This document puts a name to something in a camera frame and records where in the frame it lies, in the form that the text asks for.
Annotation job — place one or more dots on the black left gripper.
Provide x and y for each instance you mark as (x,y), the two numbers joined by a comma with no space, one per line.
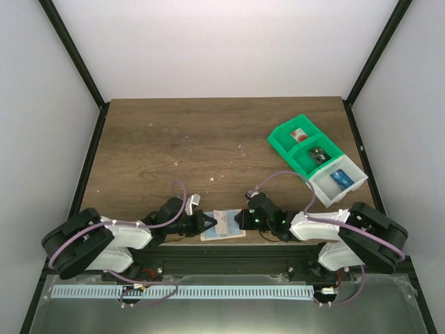
(198,221)

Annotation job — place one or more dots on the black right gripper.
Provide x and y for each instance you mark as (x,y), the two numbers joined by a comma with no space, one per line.
(244,219)

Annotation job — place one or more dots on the beige leather card holder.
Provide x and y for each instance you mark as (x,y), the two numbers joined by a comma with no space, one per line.
(234,229)

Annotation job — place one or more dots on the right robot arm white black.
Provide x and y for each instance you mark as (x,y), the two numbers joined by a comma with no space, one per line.
(359,236)

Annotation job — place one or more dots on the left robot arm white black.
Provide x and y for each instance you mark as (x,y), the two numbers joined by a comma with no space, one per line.
(91,242)

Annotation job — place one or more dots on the green plastic bin middle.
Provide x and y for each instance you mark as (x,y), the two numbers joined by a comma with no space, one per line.
(300,161)

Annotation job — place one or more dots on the green plastic bin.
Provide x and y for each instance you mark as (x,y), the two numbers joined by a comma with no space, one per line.
(280,138)
(300,161)

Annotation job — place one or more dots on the green plastic bin far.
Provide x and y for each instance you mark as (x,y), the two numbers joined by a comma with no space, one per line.
(280,138)

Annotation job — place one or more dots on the white plastic bin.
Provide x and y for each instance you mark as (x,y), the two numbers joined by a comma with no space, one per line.
(325,188)

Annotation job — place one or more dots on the metal sheet front panel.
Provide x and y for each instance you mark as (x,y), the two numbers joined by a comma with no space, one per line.
(373,304)

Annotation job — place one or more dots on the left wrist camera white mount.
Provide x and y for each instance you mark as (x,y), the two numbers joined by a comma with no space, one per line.
(191,203)

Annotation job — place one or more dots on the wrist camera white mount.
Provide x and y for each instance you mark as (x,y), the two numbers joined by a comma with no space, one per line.
(252,193)
(191,203)

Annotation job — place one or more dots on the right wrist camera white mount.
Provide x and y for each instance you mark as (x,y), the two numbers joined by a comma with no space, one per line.
(252,193)

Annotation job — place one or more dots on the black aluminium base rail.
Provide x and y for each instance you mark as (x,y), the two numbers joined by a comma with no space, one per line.
(297,262)

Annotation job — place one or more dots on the light blue slotted cable duct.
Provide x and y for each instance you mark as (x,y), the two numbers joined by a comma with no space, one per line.
(291,292)

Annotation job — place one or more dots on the black frame side rail left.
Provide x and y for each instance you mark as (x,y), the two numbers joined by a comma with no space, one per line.
(88,162)

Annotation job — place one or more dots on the black frame side rail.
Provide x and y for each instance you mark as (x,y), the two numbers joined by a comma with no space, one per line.
(88,162)
(377,201)

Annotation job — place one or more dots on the black frame side rail right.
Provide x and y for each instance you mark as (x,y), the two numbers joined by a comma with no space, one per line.
(377,201)

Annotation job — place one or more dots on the black frame post left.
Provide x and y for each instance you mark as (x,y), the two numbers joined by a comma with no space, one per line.
(64,36)

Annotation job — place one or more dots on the black frame post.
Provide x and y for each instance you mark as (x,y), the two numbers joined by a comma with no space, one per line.
(64,36)
(395,18)

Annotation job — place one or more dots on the black frame post right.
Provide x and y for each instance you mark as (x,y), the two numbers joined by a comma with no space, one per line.
(395,18)

